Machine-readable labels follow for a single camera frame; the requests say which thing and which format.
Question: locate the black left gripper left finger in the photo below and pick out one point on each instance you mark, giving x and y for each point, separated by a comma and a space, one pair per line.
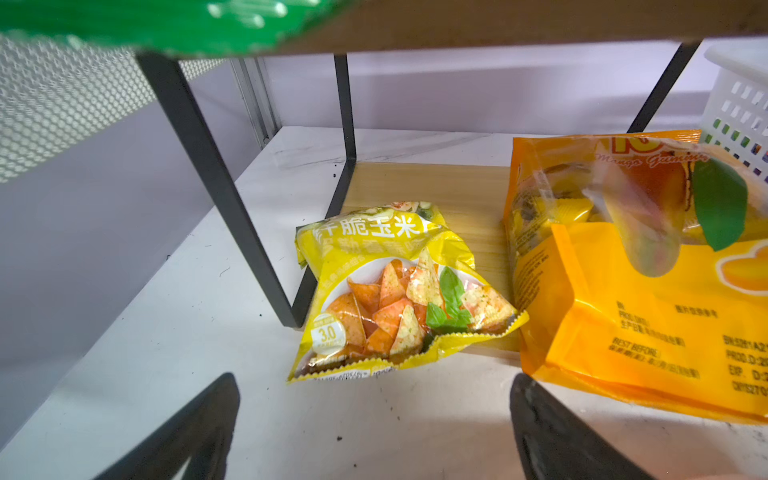
194, 442

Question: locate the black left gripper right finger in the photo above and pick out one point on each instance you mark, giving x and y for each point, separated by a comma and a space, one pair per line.
554, 443

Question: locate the orange mango gummy bag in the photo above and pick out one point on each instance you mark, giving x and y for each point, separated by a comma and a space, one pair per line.
641, 260

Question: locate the yellow corn chips bag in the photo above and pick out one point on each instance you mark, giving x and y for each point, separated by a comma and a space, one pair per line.
396, 289

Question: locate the white plastic vegetable basket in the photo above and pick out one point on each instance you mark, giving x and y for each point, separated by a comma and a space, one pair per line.
735, 116

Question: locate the green snack bag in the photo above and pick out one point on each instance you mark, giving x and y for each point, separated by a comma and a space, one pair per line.
180, 28

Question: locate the white mesh wall rack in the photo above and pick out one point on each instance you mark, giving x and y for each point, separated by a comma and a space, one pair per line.
55, 96

